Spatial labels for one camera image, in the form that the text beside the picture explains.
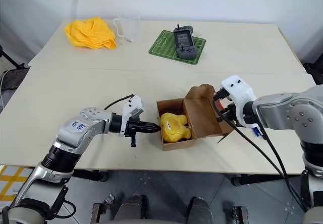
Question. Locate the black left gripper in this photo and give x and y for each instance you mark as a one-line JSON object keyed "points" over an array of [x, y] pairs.
{"points": [[137, 127]]}

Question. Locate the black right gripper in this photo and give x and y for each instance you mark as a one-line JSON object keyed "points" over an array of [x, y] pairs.
{"points": [[230, 114]]}

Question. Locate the brown cardboard box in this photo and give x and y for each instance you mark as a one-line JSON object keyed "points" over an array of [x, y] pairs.
{"points": [[202, 118]]}

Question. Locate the yellow plush toy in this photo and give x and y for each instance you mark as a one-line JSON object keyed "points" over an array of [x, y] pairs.
{"points": [[174, 128]]}

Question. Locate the blue cutter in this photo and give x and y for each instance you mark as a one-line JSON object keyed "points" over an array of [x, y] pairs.
{"points": [[256, 132]]}

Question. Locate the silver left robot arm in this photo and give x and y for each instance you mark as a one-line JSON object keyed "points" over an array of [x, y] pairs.
{"points": [[83, 133]]}

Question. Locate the red tape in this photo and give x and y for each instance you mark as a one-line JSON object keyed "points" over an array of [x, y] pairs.
{"points": [[220, 104]]}

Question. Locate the green soccer field mat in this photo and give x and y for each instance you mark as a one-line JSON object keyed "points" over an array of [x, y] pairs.
{"points": [[161, 45]]}

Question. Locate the grey handheld game console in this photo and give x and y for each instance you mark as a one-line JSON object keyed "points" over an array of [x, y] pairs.
{"points": [[184, 42]]}

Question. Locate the dark rounded shape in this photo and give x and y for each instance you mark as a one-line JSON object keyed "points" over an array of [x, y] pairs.
{"points": [[199, 210]]}

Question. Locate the clear plastic measuring cup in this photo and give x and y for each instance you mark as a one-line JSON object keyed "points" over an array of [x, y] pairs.
{"points": [[128, 28]]}

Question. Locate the dark object beside table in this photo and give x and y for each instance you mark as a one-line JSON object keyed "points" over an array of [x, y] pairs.
{"points": [[314, 72]]}

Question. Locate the yellow cloth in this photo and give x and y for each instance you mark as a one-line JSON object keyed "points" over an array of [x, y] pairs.
{"points": [[90, 33]]}

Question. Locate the black mesh tray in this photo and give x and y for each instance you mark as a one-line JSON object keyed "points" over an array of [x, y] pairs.
{"points": [[15, 79]]}

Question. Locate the black tripod stand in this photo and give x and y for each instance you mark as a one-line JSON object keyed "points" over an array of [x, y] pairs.
{"points": [[10, 60]]}

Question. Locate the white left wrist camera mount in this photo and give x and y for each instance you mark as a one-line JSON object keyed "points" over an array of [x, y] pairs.
{"points": [[133, 106]]}

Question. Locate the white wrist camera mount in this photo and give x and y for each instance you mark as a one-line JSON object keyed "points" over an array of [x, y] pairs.
{"points": [[133, 106], [237, 87]]}

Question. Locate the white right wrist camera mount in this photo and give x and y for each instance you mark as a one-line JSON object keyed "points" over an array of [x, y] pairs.
{"points": [[237, 87]]}

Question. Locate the metal bracket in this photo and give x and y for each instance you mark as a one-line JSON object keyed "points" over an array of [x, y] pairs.
{"points": [[101, 207], [241, 215]]}

